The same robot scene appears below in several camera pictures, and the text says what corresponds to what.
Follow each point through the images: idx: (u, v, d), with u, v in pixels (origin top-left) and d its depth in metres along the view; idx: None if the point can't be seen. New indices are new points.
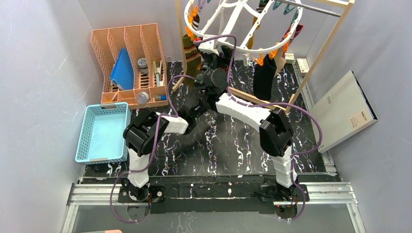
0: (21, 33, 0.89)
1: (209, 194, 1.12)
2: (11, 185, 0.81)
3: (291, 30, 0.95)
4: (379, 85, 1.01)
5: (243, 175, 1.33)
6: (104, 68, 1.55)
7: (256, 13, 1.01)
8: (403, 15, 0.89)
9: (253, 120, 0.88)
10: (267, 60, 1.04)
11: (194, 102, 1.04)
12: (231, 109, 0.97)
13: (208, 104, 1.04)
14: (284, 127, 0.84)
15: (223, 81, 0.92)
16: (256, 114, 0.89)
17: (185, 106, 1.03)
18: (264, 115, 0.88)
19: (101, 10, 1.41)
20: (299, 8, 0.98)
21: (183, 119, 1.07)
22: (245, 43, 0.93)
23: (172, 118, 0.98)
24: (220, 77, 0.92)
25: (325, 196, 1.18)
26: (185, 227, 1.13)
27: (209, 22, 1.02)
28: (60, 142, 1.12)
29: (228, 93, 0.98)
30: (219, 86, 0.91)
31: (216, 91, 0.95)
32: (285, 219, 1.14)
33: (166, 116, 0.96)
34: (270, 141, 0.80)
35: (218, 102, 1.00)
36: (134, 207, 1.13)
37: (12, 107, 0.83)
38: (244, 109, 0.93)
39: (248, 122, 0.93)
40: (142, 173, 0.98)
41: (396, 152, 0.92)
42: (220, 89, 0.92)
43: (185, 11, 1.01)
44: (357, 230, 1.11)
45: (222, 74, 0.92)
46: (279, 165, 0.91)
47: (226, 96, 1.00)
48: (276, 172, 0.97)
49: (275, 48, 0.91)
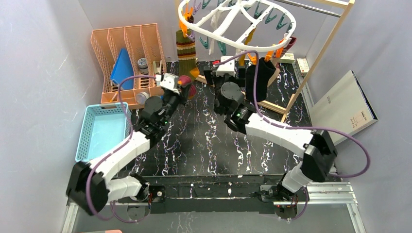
0: (21, 33, 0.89)
1: (209, 194, 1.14)
2: (12, 185, 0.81)
3: (287, 36, 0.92)
4: (379, 85, 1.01)
5: (243, 175, 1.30)
6: (104, 69, 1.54)
7: (251, 19, 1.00)
8: (404, 15, 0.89)
9: (295, 145, 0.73)
10: (263, 61, 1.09)
11: (155, 105, 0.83)
12: (265, 132, 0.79)
13: (233, 124, 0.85)
14: (329, 149, 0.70)
15: (237, 92, 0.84)
16: (296, 137, 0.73)
17: (146, 113, 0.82)
18: (307, 139, 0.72)
19: (101, 9, 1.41)
20: (292, 22, 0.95)
21: (138, 137, 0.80)
22: (241, 40, 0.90)
23: (116, 157, 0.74)
24: (232, 90, 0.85)
25: (325, 196, 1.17)
26: (185, 227, 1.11)
27: (203, 19, 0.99)
28: (60, 142, 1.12)
29: (260, 114, 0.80)
30: (233, 98, 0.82)
31: (233, 107, 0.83)
32: (285, 219, 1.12)
33: (105, 162, 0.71)
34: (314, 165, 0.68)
35: (248, 124, 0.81)
36: (134, 207, 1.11)
37: (12, 107, 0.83)
38: (280, 131, 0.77)
39: (284, 145, 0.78)
40: (131, 185, 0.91)
41: (396, 152, 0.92)
42: (235, 101, 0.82)
43: (180, 7, 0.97)
44: (357, 230, 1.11)
45: (234, 87, 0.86)
46: (300, 178, 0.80)
47: (257, 115, 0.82)
48: (289, 181, 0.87)
49: (270, 48, 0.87)
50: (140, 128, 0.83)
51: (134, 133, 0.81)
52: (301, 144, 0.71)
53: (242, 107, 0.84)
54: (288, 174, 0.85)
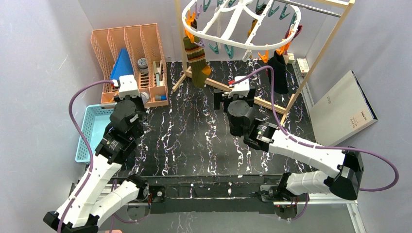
0: (20, 33, 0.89)
1: (209, 194, 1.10)
2: (12, 185, 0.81)
3: (294, 28, 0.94)
4: (379, 85, 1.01)
5: (242, 175, 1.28)
6: (104, 69, 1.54)
7: (256, 16, 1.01)
8: (404, 15, 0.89)
9: (327, 166, 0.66)
10: (275, 58, 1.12)
11: (128, 111, 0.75)
12: (292, 151, 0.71)
13: (255, 143, 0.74)
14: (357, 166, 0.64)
15: (247, 108, 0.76)
16: (328, 158, 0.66)
17: (115, 119, 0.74)
18: (339, 158, 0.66)
19: (101, 9, 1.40)
20: (297, 11, 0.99)
21: (101, 165, 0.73)
22: (249, 41, 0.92)
23: (82, 197, 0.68)
24: (241, 107, 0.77)
25: (326, 196, 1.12)
26: (185, 227, 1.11)
27: (208, 24, 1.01)
28: (60, 142, 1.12)
29: (285, 132, 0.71)
30: (245, 114, 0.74)
31: (248, 123, 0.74)
32: (285, 219, 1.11)
33: (71, 208, 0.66)
34: (348, 187, 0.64)
35: (273, 143, 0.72)
36: (134, 208, 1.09)
37: (12, 107, 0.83)
38: (308, 152, 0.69)
39: (314, 166, 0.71)
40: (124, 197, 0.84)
41: (395, 153, 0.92)
42: (248, 118, 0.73)
43: (183, 15, 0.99)
44: (357, 230, 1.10)
45: (242, 104, 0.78)
46: (317, 188, 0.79)
47: (282, 134, 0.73)
48: (301, 188, 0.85)
49: (281, 44, 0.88)
50: (102, 150, 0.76)
51: (95, 162, 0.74)
52: (335, 166, 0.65)
53: (259, 125, 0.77)
54: (300, 181, 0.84)
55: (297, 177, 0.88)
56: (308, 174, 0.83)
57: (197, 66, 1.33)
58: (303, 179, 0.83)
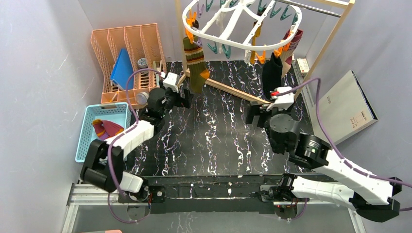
0: (21, 34, 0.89)
1: (209, 194, 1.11)
2: (12, 185, 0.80)
3: (293, 29, 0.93)
4: (379, 86, 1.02)
5: (243, 175, 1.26)
6: (104, 68, 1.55)
7: (255, 16, 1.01)
8: (403, 15, 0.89)
9: (377, 197, 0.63)
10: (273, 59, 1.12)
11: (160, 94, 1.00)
12: (344, 176, 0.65)
13: (304, 161, 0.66)
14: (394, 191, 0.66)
15: (290, 123, 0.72)
16: (378, 188, 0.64)
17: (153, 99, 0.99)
18: (388, 190, 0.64)
19: (101, 9, 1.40)
20: (298, 13, 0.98)
21: (144, 124, 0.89)
22: (248, 41, 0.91)
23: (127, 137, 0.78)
24: (283, 122, 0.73)
25: None
26: (185, 227, 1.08)
27: (208, 24, 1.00)
28: (60, 142, 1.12)
29: (340, 155, 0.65)
30: (290, 129, 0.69)
31: (293, 139, 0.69)
32: (285, 219, 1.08)
33: (119, 140, 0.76)
34: (388, 215, 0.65)
35: (327, 165, 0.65)
36: (134, 208, 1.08)
37: (12, 107, 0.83)
38: (362, 179, 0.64)
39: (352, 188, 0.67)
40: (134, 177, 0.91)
41: (395, 153, 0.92)
42: (295, 132, 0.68)
43: (183, 14, 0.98)
44: (357, 230, 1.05)
45: (284, 119, 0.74)
46: (329, 199, 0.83)
47: (335, 155, 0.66)
48: (312, 197, 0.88)
49: (279, 45, 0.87)
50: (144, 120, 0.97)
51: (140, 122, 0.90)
52: (385, 198, 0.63)
53: (308, 140, 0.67)
54: (314, 189, 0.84)
55: (308, 183, 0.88)
56: (322, 184, 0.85)
57: (197, 68, 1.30)
58: (318, 189, 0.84)
